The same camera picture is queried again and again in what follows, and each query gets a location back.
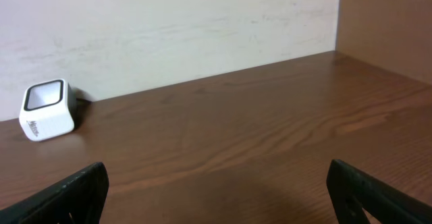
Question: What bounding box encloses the white barcode scanner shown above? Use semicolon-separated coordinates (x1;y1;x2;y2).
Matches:
19;79;77;142

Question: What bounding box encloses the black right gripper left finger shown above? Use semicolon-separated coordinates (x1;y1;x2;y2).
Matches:
1;162;109;224

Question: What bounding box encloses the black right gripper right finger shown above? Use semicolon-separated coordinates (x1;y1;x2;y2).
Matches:
326;159;431;224

